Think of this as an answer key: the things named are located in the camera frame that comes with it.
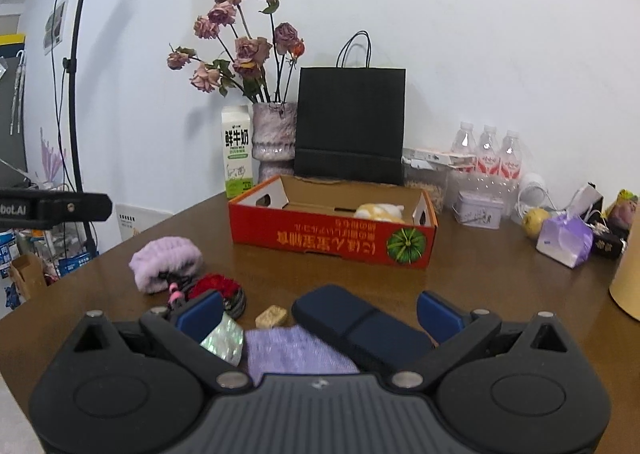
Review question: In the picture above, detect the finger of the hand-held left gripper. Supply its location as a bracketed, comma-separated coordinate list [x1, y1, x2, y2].
[37, 191, 114, 225]

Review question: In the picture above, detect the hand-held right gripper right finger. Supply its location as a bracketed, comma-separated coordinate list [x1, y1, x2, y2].
[387, 290, 573, 392]

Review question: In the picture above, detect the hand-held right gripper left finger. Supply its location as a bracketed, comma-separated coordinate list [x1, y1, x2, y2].
[70, 290, 253, 392]

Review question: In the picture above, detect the pearly shell hair clip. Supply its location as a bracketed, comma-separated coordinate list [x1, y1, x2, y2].
[200, 312, 247, 366]

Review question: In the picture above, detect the red flower hair tie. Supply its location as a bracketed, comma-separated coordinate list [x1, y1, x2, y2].
[187, 273, 247, 319]

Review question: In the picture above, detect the purple fuzzy headband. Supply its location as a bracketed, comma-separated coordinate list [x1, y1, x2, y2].
[129, 239, 204, 295]

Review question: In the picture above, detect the small beige block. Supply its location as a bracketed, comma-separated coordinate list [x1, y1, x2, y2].
[254, 304, 289, 329]

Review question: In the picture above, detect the navy glasses case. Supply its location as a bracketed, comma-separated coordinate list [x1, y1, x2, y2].
[291, 284, 435, 375]

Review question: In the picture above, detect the purple knitted cloth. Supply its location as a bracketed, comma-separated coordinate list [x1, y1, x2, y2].
[244, 325, 361, 386]

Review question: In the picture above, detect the red cardboard box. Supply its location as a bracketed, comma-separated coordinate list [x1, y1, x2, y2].
[228, 175, 438, 271]

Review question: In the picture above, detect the blue printed carton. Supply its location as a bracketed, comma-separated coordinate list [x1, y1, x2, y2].
[52, 234, 99, 279]

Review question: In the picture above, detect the white flat box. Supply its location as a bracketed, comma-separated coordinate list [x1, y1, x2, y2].
[115, 203, 173, 241]

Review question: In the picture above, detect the brown paper bag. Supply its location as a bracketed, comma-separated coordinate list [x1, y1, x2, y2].
[9, 253, 49, 301]

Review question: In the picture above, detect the black light stand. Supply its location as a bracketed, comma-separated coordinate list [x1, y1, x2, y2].
[60, 0, 101, 255]

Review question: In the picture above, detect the grey metal tin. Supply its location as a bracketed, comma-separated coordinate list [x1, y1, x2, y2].
[454, 191, 505, 231]

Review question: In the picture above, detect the yellow white plush toy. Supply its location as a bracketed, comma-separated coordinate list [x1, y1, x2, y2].
[354, 203, 406, 223]

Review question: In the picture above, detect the yellow apple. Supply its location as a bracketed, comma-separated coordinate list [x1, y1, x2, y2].
[522, 208, 552, 238]

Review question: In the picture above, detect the clear plastic lidded container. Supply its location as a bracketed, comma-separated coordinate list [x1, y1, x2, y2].
[402, 148, 449, 213]

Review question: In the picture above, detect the purple gift box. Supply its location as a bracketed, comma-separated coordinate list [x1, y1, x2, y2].
[536, 213, 596, 268]

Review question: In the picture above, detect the white green milk carton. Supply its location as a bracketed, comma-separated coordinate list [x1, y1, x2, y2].
[221, 105, 254, 199]

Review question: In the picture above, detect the clear water bottle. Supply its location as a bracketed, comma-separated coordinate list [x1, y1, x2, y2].
[452, 122, 476, 169]
[499, 130, 524, 181]
[475, 125, 500, 177]

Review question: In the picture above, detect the small black box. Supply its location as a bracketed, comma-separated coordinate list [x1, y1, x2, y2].
[591, 233, 627, 261]

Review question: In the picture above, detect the small white paper bag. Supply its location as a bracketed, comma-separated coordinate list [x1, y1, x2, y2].
[567, 183, 605, 219]

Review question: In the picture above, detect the pink mottled vase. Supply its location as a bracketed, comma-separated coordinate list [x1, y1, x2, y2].
[251, 102, 299, 185]

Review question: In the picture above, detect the black paper bag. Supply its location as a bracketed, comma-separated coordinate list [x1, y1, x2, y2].
[293, 31, 406, 186]

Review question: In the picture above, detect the dried pink roses bouquet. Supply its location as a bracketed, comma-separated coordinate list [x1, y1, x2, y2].
[166, 0, 306, 104]

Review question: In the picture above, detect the black cord with pink ends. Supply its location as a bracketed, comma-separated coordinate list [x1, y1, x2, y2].
[159, 270, 198, 322]

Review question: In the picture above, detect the wall poster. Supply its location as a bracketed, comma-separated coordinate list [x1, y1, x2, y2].
[42, 0, 71, 56]

